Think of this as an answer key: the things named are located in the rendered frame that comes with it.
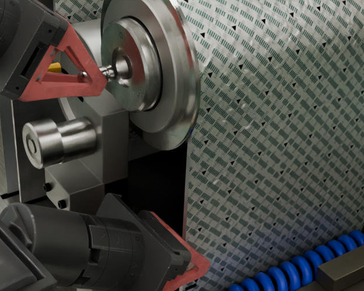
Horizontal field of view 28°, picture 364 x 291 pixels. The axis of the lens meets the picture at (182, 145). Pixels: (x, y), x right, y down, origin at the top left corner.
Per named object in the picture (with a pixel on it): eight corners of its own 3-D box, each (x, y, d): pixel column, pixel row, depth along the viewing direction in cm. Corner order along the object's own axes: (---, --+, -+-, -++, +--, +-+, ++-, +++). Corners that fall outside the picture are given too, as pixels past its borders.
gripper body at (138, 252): (153, 328, 57) (78, 325, 52) (92, 256, 64) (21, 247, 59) (190, 260, 56) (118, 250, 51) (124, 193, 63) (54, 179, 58)
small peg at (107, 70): (79, 68, 58) (86, 84, 57) (110, 60, 59) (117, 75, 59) (74, 75, 59) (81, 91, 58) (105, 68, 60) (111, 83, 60)
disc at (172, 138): (98, 97, 68) (101, -58, 59) (103, 96, 68) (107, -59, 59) (186, 185, 58) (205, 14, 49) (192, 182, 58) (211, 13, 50)
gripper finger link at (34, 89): (94, 135, 57) (-6, 90, 51) (56, 102, 63) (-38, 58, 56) (138, 60, 57) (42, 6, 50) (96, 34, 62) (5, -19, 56)
